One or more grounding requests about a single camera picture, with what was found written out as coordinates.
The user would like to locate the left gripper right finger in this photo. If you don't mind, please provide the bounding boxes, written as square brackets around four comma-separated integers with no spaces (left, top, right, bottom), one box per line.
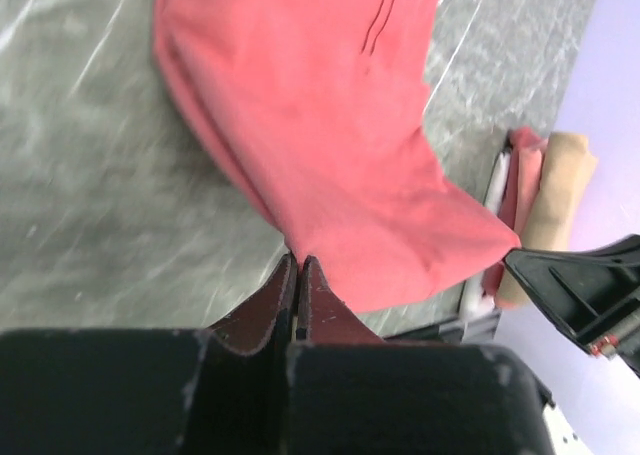
[286,257,552,454]

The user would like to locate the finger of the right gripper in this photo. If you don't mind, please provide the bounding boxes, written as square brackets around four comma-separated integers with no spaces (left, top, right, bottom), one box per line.
[504,234,639,360]

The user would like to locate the folded tan t-shirt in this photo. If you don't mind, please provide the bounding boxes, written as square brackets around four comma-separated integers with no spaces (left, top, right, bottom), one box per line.
[496,131,600,310]

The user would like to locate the red t-shirt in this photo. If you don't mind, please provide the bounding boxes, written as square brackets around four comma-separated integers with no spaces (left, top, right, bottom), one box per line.
[153,0,519,312]

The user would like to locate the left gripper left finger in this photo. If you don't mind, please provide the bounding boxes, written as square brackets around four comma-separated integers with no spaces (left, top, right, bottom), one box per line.
[1,255,297,454]

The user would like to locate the folded pink t-shirt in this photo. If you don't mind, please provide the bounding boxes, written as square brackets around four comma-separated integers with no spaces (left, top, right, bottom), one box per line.
[482,127,554,309]

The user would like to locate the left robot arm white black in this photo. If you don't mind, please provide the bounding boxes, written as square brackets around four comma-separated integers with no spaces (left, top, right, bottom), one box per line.
[1,255,584,454]

